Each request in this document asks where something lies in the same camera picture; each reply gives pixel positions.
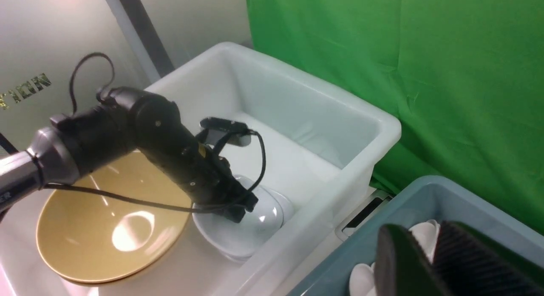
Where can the white dish in tub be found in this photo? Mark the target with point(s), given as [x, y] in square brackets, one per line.
[238, 242]

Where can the teal plastic bin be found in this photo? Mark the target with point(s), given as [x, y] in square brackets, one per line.
[427, 198]

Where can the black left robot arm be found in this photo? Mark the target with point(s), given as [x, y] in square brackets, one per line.
[127, 119]

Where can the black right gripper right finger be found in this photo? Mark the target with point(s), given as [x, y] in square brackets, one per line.
[473, 264]

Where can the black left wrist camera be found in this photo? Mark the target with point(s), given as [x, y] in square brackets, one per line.
[214, 128]

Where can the green backdrop cloth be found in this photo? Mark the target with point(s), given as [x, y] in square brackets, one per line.
[464, 77]

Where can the large white plastic tub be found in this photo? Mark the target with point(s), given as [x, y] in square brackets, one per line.
[322, 144]

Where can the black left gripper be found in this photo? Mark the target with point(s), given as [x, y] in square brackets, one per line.
[198, 169]

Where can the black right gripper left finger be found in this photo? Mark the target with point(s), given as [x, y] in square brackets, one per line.
[402, 268]

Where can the yellow noodle bowl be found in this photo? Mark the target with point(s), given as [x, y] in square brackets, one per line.
[89, 239]

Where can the white spoon in bin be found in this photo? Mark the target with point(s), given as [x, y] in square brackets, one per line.
[426, 234]
[361, 281]

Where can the table power socket plate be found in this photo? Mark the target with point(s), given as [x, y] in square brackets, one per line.
[376, 201]

